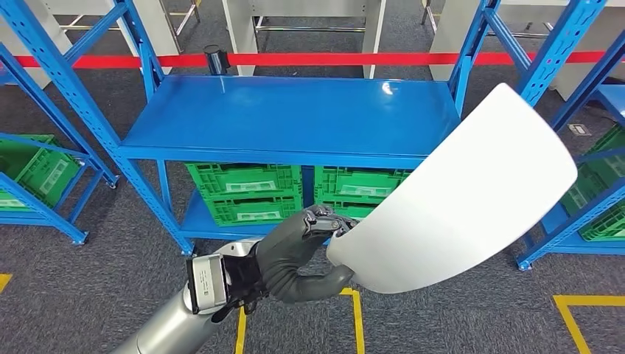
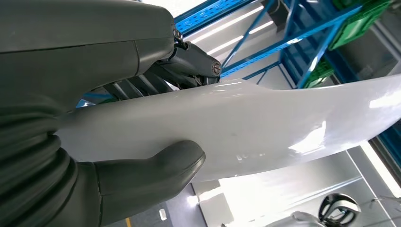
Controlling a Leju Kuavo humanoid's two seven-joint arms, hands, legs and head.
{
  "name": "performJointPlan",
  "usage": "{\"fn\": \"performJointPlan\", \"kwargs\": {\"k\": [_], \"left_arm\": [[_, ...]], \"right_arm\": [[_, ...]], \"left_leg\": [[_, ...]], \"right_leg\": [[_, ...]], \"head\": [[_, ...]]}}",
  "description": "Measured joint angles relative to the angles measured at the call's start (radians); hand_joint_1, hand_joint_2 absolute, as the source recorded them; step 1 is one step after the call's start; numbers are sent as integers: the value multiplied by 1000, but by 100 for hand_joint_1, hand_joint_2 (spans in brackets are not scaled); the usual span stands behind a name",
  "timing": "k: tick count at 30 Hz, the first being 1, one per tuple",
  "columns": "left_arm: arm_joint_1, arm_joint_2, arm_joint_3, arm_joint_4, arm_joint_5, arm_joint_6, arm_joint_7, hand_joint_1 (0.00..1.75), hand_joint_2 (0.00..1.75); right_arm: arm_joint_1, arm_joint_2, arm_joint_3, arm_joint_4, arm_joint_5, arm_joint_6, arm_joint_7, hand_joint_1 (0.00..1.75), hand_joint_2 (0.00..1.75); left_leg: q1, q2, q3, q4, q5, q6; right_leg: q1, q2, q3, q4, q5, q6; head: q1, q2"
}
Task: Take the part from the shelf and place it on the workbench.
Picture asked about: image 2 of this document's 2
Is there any blue metal shelf rack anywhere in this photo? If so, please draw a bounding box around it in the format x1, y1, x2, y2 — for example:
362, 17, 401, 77
219, 0, 401, 171
174, 0, 261, 35

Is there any green plastic crate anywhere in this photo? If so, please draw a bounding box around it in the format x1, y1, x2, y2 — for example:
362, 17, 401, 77
329, 0, 394, 51
302, 59, 335, 89

